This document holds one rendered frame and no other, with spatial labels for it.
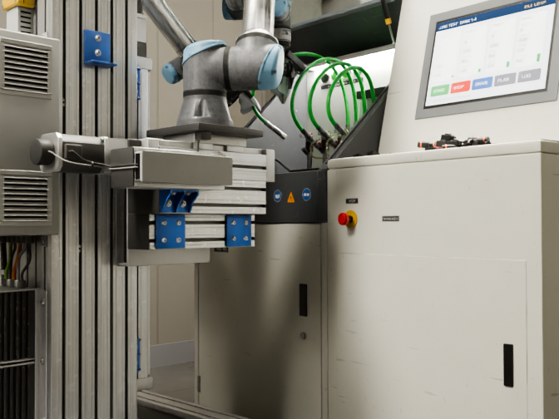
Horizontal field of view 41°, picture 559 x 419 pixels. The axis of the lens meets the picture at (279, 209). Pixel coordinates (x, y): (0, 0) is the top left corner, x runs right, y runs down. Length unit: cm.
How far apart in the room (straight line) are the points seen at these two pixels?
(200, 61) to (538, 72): 91
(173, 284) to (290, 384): 195
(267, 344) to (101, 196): 83
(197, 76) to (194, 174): 34
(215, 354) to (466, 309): 109
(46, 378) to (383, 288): 91
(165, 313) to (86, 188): 237
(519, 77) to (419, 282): 63
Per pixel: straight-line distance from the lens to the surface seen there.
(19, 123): 181
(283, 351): 242
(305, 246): 231
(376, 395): 216
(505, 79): 221
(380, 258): 209
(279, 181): 240
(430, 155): 199
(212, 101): 196
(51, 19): 195
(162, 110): 424
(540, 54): 218
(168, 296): 423
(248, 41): 199
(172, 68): 268
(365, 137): 238
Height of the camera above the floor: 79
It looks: 1 degrees up
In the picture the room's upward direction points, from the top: straight up
